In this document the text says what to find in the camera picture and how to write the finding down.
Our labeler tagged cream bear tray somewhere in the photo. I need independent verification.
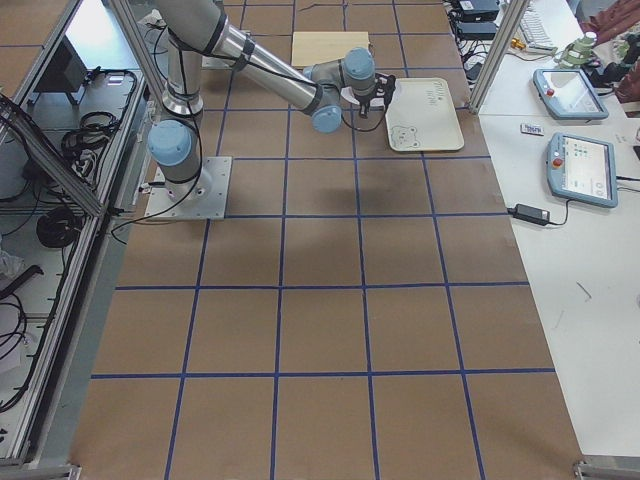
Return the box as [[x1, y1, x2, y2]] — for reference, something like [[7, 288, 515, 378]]
[[385, 77, 464, 152]]

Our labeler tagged aluminium frame cable bay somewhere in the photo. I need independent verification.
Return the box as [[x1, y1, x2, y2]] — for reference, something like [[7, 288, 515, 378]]
[[1, 1, 154, 473]]

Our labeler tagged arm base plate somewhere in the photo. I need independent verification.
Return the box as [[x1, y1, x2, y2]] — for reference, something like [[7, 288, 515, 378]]
[[145, 156, 233, 221]]

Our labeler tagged white round plate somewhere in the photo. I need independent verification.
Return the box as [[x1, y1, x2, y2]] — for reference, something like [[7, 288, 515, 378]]
[[340, 87, 359, 105]]

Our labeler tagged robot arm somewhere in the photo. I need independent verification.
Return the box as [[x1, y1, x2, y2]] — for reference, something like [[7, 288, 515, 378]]
[[156, 1, 396, 134]]

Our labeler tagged black power brick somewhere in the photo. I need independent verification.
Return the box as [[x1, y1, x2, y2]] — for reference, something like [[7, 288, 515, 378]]
[[456, 22, 497, 40]]

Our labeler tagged teach pendant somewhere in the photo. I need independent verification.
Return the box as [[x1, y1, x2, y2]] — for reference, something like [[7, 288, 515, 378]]
[[532, 69, 609, 121], [546, 133, 618, 208]]

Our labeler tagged teach pendant near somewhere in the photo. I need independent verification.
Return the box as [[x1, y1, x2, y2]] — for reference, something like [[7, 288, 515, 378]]
[[546, 133, 618, 208]]

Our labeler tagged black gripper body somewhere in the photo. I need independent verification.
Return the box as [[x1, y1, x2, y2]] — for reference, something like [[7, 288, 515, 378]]
[[355, 73, 396, 111]]

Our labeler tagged white keyboard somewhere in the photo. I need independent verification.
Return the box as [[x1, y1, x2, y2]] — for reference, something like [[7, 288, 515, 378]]
[[519, 8, 557, 55]]

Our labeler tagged aluminium profile post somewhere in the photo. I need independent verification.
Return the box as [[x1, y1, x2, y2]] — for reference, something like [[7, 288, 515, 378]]
[[468, 0, 529, 114]]

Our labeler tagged teach pendant far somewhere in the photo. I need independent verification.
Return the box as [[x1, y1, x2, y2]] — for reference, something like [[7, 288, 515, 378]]
[[532, 69, 609, 121]]

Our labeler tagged bamboo cutting board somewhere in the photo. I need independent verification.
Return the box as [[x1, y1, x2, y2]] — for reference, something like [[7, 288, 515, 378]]
[[291, 31, 370, 69]]

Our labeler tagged black power adapter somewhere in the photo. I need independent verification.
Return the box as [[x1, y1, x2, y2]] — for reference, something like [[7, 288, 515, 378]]
[[507, 203, 550, 226]]

